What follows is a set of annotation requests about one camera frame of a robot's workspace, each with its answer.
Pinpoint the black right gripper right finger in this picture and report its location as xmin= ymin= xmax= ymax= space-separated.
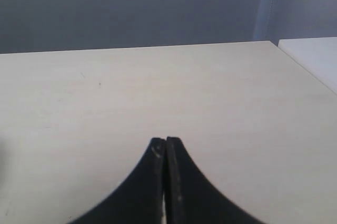
xmin=165 ymin=137 xmax=261 ymax=223

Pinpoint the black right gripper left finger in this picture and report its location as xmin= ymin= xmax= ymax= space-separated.
xmin=72 ymin=138 xmax=166 ymax=224

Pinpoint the white side table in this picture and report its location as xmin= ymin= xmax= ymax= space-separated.
xmin=278 ymin=37 xmax=337 ymax=93

